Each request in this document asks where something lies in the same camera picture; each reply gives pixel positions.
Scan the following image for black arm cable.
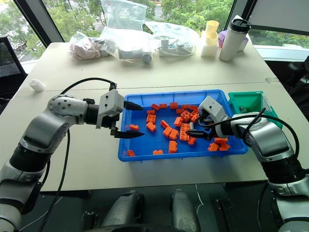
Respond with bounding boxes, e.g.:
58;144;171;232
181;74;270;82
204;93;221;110
199;107;301;160
36;77;118;232

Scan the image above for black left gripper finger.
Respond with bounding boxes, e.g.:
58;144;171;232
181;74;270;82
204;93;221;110
112;130;145;140
123;101;143;112

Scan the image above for white thermos with black lid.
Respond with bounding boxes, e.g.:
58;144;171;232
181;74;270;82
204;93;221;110
219;17;252;62

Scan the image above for plastic bag with pink cloth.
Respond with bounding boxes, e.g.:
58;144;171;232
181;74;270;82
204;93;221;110
69;31;114;60

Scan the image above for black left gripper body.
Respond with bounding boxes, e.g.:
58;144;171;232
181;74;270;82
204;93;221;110
100;112;121;137

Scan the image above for blue plastic bin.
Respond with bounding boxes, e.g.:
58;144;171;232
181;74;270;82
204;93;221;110
117;89;249;163

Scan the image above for yellow plastic cup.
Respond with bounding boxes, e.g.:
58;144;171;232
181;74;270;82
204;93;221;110
205;20;220;46

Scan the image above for green plastic bin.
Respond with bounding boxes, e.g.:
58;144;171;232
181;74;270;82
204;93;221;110
227;90;280;129

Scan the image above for dark chair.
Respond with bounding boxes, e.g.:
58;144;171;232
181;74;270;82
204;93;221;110
284;55;309;100

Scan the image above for purple box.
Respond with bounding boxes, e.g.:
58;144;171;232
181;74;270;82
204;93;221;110
218;30;249;53

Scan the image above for grey rounded robot leg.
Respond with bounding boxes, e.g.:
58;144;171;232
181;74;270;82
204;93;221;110
170;189;201;232
102;190;146;229

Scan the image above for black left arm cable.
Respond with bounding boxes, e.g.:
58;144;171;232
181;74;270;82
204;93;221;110
36;77;118;232

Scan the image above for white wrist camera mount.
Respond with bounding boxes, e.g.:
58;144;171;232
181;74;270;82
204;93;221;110
198;96;229;122
96;88;125;130

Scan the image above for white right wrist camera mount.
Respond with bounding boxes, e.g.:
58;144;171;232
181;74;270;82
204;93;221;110
198;96;229;122

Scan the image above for black window frame post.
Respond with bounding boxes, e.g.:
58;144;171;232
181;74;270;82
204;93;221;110
226;0;253;26
13;0;66;48

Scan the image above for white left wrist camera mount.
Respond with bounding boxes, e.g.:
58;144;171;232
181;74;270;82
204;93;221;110
96;88;125;130

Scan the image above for large clear plastic bag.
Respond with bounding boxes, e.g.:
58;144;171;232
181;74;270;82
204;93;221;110
99;0;155;49

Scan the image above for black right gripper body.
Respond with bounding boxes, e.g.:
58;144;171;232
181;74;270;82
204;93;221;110
197;110;217;141

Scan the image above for white power strip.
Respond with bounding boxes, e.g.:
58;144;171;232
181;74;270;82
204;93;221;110
154;35;197;58

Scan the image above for small white plastic cylinder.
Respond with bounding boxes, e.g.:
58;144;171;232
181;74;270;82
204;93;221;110
29;78;47;93

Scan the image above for black office chair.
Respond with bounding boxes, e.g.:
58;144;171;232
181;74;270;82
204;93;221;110
0;36;28;115

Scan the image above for black table leg bracket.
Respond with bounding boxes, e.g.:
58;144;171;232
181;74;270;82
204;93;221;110
81;211;98;227
215;197;237;232

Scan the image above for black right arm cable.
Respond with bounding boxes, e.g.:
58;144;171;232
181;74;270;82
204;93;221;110
199;107;301;160

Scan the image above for bag with grey parts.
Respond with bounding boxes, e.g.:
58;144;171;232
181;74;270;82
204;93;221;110
117;45;153;65

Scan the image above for large orange toy brick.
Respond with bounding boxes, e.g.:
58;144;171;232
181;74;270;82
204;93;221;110
179;123;192;142

